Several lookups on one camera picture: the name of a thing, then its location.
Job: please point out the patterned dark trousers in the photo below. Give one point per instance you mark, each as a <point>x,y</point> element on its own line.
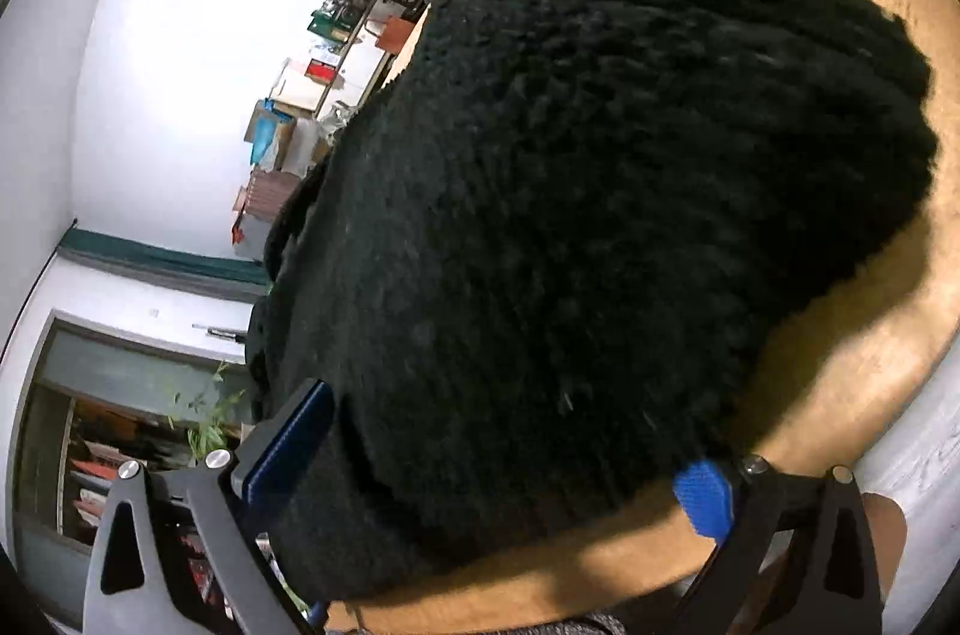
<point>595,623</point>

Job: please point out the blue bag on boxes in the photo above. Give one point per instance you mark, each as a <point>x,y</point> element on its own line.
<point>269,134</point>

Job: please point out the black fleece jacket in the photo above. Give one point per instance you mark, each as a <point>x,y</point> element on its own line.
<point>538,269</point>

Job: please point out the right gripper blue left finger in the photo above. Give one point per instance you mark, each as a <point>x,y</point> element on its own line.
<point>272,460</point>

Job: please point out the red box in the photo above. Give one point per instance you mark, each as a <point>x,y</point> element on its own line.
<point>321,73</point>

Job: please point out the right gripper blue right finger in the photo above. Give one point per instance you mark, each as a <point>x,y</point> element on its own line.
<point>706,497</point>

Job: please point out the hanging clothes rack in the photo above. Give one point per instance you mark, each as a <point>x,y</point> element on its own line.
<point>73,449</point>

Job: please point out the green potted plant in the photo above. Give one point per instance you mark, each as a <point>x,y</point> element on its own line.
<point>210,418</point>

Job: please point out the orange paper bag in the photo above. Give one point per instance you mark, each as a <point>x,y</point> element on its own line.
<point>394,34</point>

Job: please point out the maroon suitcase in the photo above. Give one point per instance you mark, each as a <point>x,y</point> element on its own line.
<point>265,193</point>

